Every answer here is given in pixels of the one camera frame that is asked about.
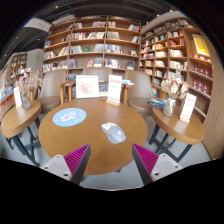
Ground tall curved wooden bookshelf unit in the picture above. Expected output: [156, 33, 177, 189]
[139, 18, 214, 124]

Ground small white card sign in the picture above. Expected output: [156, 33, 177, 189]
[179, 92, 198, 124]
[13, 86, 23, 109]

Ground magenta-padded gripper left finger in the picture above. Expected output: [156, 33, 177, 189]
[40, 143, 92, 186]

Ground low orange display shelf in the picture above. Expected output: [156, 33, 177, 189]
[0, 68, 16, 109]

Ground grey computer mouse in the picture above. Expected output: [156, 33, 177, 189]
[100, 122, 127, 145]

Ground white framed floral picture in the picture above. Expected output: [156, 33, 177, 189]
[75, 74, 100, 100]

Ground stack of dark blue books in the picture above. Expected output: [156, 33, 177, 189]
[147, 96, 167, 110]

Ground white hanging ceiling panel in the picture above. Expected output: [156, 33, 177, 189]
[23, 17, 53, 33]

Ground round light blue mouse pad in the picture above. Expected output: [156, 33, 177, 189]
[52, 107, 88, 128]

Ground white and red sign stand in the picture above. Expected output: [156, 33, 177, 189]
[105, 74, 123, 107]

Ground distant wooden bookshelf unit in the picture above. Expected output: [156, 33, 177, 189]
[9, 52, 28, 88]

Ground dark upright book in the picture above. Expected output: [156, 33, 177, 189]
[98, 80, 110, 98]

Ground glass vase with dried flowers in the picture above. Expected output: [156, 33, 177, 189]
[14, 68, 44, 112]
[160, 73, 190, 118]

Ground round wooden side table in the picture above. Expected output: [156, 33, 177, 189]
[148, 105, 206, 163]
[0, 99, 43, 168]

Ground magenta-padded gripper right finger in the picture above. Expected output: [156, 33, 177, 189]
[131, 143, 184, 186]

